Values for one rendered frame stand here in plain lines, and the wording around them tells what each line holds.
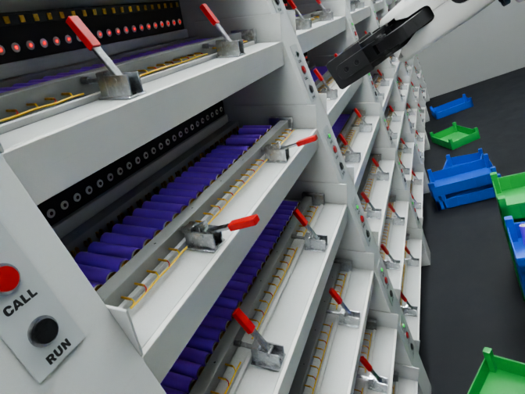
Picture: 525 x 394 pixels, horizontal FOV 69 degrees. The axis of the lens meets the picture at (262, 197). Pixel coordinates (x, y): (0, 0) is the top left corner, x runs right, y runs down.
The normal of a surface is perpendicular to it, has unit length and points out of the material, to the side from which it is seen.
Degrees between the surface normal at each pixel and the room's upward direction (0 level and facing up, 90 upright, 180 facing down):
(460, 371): 0
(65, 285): 90
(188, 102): 109
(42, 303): 90
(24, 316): 90
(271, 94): 90
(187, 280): 19
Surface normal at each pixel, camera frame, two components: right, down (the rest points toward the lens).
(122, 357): 0.84, -0.22
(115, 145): 0.93, 0.07
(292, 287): -0.11, -0.89
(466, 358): -0.41, -0.86
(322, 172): -0.36, 0.46
